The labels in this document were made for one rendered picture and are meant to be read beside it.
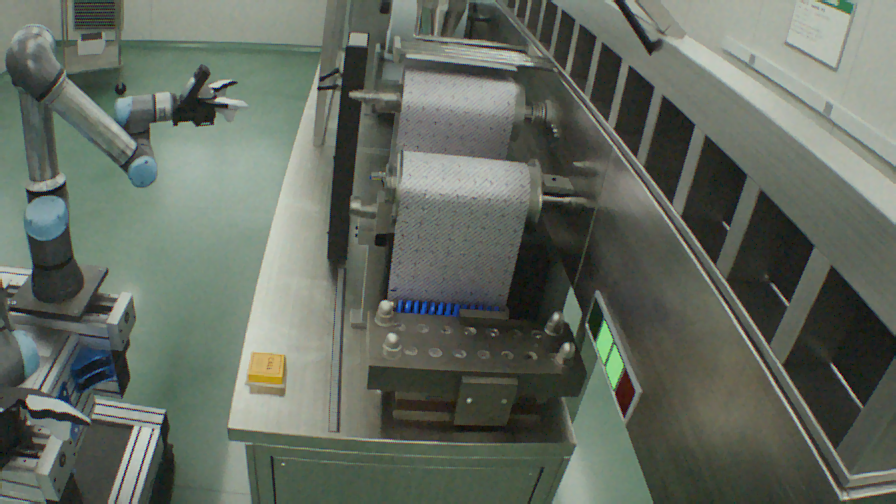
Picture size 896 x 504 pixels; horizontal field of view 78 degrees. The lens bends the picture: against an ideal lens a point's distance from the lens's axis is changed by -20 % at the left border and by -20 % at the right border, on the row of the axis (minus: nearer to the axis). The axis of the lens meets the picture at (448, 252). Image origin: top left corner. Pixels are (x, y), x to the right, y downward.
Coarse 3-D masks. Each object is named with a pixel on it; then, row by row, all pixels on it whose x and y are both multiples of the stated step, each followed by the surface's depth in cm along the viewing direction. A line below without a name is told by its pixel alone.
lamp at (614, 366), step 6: (612, 354) 102; (618, 354) 99; (612, 360) 101; (618, 360) 99; (606, 366) 103; (612, 366) 101; (618, 366) 99; (612, 372) 101; (618, 372) 98; (612, 378) 100; (612, 384) 100
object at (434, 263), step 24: (408, 240) 127; (432, 240) 127; (456, 240) 128; (480, 240) 128; (504, 240) 129; (408, 264) 130; (432, 264) 130; (456, 264) 131; (480, 264) 131; (504, 264) 132; (408, 288) 133; (432, 288) 133; (456, 288) 134; (480, 288) 134; (504, 288) 135
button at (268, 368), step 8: (256, 352) 129; (264, 352) 130; (256, 360) 127; (264, 360) 128; (272, 360) 128; (280, 360) 129; (248, 368) 125; (256, 368) 126; (264, 368) 126; (272, 368) 126; (280, 368) 127; (248, 376) 124; (256, 376) 124; (264, 376) 124; (272, 376) 125; (280, 376) 125; (280, 384) 126
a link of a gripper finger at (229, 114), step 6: (228, 102) 159; (234, 102) 159; (240, 102) 160; (216, 108) 160; (222, 108) 160; (228, 108) 159; (234, 108) 160; (240, 108) 160; (246, 108) 161; (228, 114) 161; (234, 114) 161; (228, 120) 162
